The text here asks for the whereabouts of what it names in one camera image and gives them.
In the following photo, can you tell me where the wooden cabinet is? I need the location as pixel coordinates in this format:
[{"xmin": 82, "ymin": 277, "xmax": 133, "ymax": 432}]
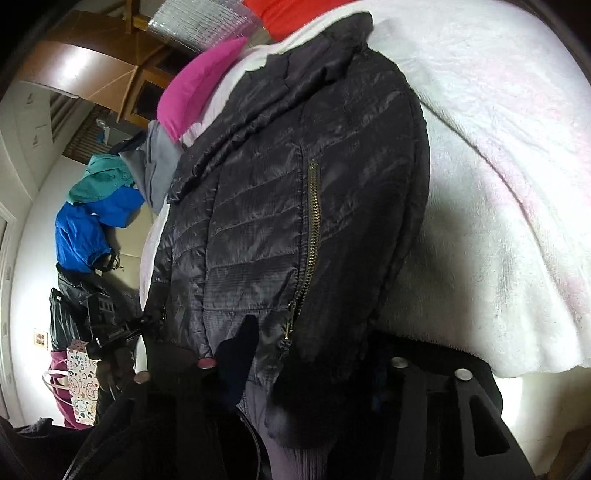
[{"xmin": 18, "ymin": 9, "xmax": 186, "ymax": 125}]

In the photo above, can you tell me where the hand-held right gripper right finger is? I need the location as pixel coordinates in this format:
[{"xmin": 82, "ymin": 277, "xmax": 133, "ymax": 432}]
[{"xmin": 365, "ymin": 344, "xmax": 539, "ymax": 480}]

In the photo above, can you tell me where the orange-red garment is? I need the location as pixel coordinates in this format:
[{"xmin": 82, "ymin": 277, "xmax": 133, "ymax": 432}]
[{"xmin": 242, "ymin": 0, "xmax": 366, "ymax": 42}]

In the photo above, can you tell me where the magenta bag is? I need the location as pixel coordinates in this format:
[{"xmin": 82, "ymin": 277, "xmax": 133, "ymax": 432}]
[{"xmin": 44, "ymin": 351, "xmax": 93, "ymax": 430}]

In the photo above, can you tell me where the teal shirt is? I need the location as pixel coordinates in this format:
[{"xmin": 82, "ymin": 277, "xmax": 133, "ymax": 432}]
[{"xmin": 68, "ymin": 154, "xmax": 139, "ymax": 205}]

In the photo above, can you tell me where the blue jacket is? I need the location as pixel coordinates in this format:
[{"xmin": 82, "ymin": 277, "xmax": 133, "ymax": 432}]
[{"xmin": 54, "ymin": 185, "xmax": 147, "ymax": 274}]

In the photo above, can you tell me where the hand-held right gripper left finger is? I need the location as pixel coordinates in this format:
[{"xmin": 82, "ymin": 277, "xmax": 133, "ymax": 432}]
[{"xmin": 69, "ymin": 315, "xmax": 260, "ymax": 480}]

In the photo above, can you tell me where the patterned gift bag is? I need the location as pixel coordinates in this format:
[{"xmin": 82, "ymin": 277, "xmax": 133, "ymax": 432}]
[{"xmin": 67, "ymin": 339, "xmax": 100, "ymax": 426}]

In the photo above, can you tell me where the black bag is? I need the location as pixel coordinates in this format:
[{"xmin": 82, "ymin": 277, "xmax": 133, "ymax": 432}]
[{"xmin": 48, "ymin": 263, "xmax": 99, "ymax": 352}]

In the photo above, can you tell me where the white fleece blanket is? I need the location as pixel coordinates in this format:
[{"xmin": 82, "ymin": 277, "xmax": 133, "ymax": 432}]
[{"xmin": 139, "ymin": 0, "xmax": 591, "ymax": 477}]

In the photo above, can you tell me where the pink garment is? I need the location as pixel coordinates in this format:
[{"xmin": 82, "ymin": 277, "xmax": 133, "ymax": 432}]
[{"xmin": 157, "ymin": 37, "xmax": 250, "ymax": 142}]

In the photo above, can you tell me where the dark cloth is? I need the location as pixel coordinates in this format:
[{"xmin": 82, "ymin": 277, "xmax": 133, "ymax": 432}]
[{"xmin": 0, "ymin": 415, "xmax": 71, "ymax": 480}]

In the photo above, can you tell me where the navy garment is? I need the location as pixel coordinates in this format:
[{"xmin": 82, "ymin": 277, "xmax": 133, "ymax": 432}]
[{"xmin": 113, "ymin": 131, "xmax": 149, "ymax": 156}]

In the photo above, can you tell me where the black puffer jacket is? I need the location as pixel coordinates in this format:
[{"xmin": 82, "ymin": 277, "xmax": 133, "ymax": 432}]
[{"xmin": 142, "ymin": 11, "xmax": 433, "ymax": 480}]

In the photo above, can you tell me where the clear plastic bin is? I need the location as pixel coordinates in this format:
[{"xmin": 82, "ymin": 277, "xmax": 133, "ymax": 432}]
[{"xmin": 148, "ymin": 0, "xmax": 257, "ymax": 52}]

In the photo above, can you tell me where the grey garment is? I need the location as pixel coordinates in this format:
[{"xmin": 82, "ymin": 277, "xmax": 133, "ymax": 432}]
[{"xmin": 121, "ymin": 120, "xmax": 184, "ymax": 216}]

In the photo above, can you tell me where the black camera tripod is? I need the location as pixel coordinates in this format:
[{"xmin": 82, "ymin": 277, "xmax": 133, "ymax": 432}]
[{"xmin": 78, "ymin": 290, "xmax": 163, "ymax": 361}]

